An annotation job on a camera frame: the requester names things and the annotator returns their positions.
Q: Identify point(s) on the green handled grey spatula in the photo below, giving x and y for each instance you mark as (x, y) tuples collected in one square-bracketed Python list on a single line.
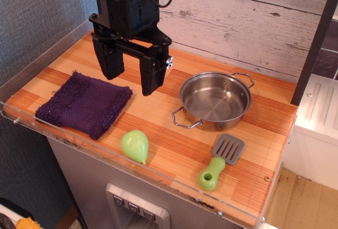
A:
[(227, 150)]

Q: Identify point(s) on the white cabinet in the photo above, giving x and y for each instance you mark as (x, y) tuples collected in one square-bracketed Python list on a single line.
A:
[(311, 151)]

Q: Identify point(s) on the clear acrylic table guard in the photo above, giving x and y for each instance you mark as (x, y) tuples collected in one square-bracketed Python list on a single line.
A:
[(176, 155)]

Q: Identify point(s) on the green plastic pear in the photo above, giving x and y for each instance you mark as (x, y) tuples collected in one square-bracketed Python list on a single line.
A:
[(134, 145)]

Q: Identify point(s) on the stainless steel pot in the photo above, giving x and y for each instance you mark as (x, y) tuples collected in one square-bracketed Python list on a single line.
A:
[(214, 101)]

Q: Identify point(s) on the yellow object at corner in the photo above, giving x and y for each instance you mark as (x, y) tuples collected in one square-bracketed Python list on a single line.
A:
[(27, 223)]

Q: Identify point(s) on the grey toy fridge cabinet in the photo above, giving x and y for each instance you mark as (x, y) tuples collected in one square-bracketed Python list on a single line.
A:
[(88, 176)]

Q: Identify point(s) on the silver toy fridge dispenser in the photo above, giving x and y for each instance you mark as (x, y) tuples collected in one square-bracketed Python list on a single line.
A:
[(131, 211)]

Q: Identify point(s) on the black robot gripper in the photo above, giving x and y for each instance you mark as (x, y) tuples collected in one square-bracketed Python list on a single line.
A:
[(130, 27)]

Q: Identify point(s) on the dark right shelf post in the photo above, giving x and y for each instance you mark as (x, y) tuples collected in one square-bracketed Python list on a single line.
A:
[(314, 50)]

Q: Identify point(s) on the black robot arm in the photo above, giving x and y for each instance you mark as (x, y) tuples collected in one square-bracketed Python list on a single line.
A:
[(130, 27)]

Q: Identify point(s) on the purple towel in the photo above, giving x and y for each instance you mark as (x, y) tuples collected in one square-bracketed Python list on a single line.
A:
[(85, 104)]

